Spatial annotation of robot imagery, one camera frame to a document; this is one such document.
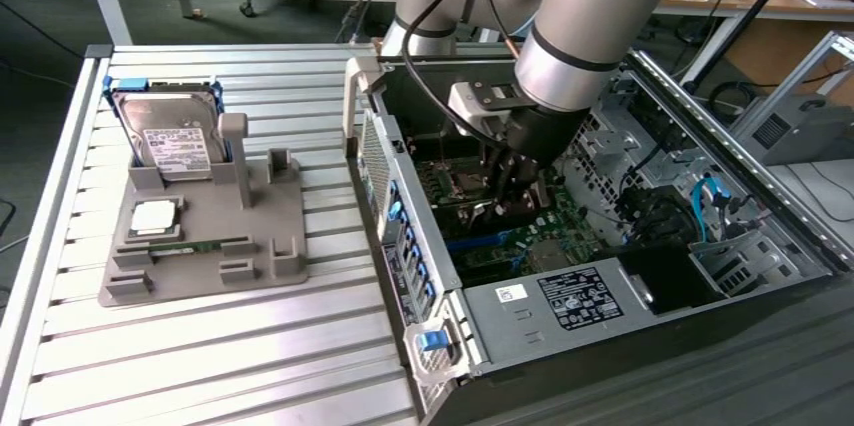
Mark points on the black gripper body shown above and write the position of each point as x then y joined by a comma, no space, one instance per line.
543,133

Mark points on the black graphics card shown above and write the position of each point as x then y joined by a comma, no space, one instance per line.
527,203

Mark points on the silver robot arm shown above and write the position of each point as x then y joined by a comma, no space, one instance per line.
574,21

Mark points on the CPU socket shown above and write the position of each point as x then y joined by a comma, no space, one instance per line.
463,178

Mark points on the metal drive cage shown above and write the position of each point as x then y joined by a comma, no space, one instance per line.
620,146

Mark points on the green motherboard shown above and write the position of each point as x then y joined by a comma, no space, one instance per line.
567,226

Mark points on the open PC case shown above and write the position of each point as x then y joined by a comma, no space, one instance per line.
414,186

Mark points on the blue expansion slot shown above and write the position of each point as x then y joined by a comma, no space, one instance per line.
476,242

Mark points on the grey chipset heatsink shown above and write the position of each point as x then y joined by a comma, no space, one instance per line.
554,253

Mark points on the grey power supply unit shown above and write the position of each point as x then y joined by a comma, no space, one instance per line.
520,311

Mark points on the blue release latch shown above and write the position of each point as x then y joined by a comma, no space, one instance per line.
431,340

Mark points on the metal disk bay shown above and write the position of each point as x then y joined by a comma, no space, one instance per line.
740,266

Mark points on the grey equipment box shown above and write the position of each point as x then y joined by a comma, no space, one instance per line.
807,136

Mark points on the green RAM stick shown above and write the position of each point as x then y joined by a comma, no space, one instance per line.
187,248

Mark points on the grey parts rack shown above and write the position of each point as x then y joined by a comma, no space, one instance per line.
200,276

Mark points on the hard disk in blue carrier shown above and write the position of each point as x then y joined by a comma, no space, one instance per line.
167,121

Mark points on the silver CPU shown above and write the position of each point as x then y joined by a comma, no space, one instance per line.
153,218

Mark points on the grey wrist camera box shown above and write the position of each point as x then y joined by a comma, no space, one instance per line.
474,101

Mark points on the aluminium frame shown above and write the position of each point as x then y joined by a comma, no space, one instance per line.
820,53

